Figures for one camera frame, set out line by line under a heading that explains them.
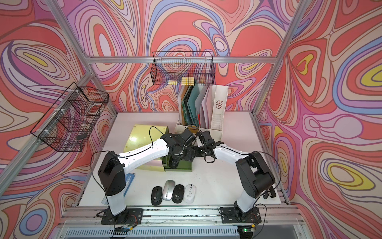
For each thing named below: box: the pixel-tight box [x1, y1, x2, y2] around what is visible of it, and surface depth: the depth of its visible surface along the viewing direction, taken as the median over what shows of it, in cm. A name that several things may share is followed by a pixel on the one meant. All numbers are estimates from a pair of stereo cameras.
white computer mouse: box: [183, 183, 196, 204], surface depth 80 cm
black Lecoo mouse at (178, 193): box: [172, 184, 186, 204], surface depth 80 cm
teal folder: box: [187, 85, 200, 127], surface depth 92 cm
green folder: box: [181, 98, 193, 125], surface depth 97 cm
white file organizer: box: [174, 84, 229, 142], surface depth 97 cm
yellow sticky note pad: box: [168, 79, 178, 86], surface depth 85 cm
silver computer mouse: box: [162, 179, 176, 201], surface depth 82 cm
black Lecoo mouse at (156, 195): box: [151, 185, 163, 206], surface depth 80 cm
